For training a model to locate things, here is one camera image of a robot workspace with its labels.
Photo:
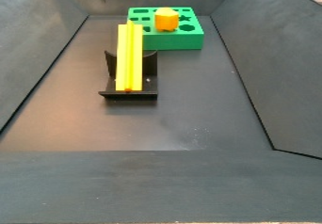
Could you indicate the yellow star-profile bar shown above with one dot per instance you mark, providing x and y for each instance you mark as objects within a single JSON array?
[{"x": 130, "y": 42}]

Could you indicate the black L-shaped fixture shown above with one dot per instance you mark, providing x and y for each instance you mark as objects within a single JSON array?
[{"x": 150, "y": 91}]

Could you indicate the yellow pentagon prism block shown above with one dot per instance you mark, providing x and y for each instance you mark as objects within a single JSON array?
[{"x": 166, "y": 19}]

